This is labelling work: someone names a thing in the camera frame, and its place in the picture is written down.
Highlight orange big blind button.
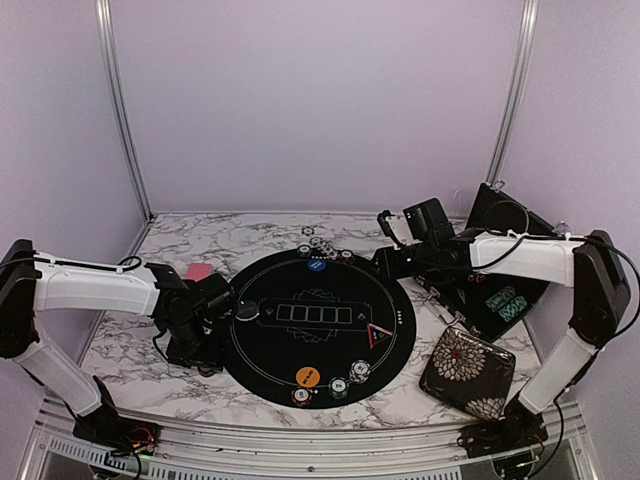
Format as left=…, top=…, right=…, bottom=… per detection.
left=295, top=366, right=321, bottom=388

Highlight floral fabric pouch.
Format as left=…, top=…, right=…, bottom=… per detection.
left=419, top=327, right=516, bottom=421

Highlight red playing card deck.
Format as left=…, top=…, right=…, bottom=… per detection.
left=184, top=263, right=213, bottom=282

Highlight green fifty poker chip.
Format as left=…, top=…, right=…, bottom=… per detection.
left=297, top=245, right=311, bottom=258

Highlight black poker chip case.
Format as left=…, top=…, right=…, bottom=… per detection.
left=414, top=183, right=556, bottom=343

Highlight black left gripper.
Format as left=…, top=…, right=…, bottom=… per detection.
left=165, top=317, right=228, bottom=372

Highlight blue small blind button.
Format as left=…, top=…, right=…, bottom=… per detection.
left=307, top=259, right=327, bottom=272

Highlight red triangular marker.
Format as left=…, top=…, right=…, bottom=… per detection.
left=367, top=323, right=394, bottom=349

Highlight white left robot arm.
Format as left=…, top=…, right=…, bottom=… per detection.
left=1, top=239, right=236, bottom=450

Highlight blue orange chip stack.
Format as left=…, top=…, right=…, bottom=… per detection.
left=349, top=360, right=371, bottom=384

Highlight red black hundred chip stack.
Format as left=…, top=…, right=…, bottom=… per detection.
left=339, top=250, right=354, bottom=264

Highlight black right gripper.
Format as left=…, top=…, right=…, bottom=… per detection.
left=368, top=240, right=437, bottom=282

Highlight round black poker mat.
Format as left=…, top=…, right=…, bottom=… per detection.
left=224, top=250, right=417, bottom=409

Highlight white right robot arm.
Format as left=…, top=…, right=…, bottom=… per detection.
left=373, top=194, right=639, bottom=456

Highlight blue orange chips on marble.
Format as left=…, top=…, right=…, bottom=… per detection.
left=309, top=237, right=340, bottom=261

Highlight silver dealer button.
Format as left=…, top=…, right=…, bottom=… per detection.
left=234, top=300, right=260, bottom=322

